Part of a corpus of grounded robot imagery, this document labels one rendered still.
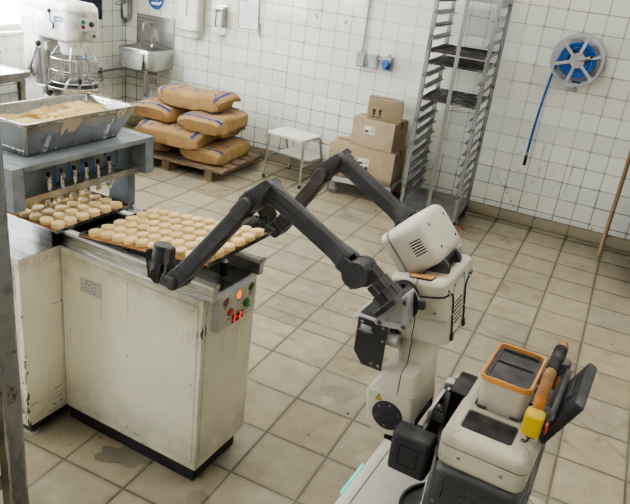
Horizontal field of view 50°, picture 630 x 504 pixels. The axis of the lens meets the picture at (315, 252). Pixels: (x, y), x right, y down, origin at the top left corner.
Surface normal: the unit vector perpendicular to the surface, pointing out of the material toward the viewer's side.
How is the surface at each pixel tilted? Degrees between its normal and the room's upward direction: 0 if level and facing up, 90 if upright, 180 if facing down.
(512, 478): 90
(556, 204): 90
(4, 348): 90
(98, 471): 0
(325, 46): 90
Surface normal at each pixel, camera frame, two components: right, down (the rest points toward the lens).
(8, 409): 0.75, 0.35
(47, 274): 0.87, 0.29
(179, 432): -0.48, 0.30
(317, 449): 0.11, -0.91
